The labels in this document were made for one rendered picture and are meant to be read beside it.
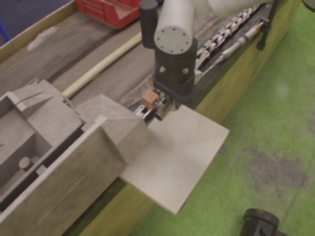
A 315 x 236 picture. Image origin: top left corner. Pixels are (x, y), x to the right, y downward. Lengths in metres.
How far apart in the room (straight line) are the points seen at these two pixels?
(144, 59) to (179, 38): 0.60
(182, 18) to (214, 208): 1.23
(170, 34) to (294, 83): 1.87
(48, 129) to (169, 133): 0.34
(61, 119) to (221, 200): 1.12
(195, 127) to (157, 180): 0.20
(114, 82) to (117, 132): 0.42
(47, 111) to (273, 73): 1.87
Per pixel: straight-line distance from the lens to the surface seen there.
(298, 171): 1.76
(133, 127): 0.56
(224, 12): 0.42
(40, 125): 0.65
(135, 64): 0.98
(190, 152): 0.70
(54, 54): 1.15
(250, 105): 1.89
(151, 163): 0.69
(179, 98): 0.56
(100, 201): 0.71
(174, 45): 0.43
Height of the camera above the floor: 1.43
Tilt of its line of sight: 57 degrees down
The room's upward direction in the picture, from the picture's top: 3 degrees counter-clockwise
